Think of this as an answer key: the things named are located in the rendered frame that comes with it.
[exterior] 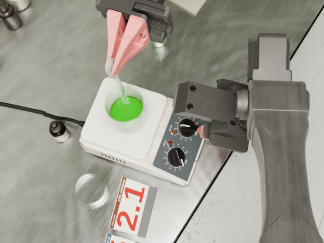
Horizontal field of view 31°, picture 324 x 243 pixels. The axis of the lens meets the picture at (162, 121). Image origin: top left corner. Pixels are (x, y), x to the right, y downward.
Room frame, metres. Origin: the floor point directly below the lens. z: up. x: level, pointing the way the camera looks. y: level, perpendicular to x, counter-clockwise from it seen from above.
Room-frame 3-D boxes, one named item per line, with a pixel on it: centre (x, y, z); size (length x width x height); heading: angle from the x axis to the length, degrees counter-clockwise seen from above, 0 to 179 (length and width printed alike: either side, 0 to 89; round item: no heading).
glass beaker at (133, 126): (0.30, 0.05, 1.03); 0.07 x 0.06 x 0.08; 50
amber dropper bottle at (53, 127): (0.32, 0.19, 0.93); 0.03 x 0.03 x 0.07
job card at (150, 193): (0.16, 0.08, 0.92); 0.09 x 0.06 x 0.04; 157
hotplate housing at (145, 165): (0.29, 0.04, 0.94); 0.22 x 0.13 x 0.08; 60
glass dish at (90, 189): (0.21, 0.15, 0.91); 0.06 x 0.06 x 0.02
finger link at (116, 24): (0.33, 0.02, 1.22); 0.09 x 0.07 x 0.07; 150
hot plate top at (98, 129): (0.30, 0.06, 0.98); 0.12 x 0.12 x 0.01; 60
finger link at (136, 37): (0.34, 0.04, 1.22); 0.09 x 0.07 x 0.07; 150
